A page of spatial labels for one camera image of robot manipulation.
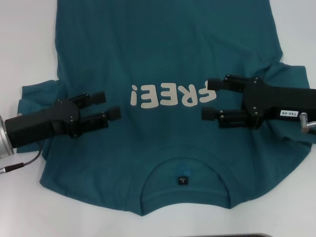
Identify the teal FREE print T-shirt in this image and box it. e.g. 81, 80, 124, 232
17, 0, 316, 218

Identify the grey left arm cable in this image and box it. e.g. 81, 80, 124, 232
0, 147, 50, 175

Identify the silver right arm cable connector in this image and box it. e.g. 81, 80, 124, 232
299, 112, 316, 135

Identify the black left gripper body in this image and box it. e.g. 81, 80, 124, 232
4, 98, 82, 149

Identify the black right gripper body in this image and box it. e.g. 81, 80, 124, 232
242, 78, 316, 130

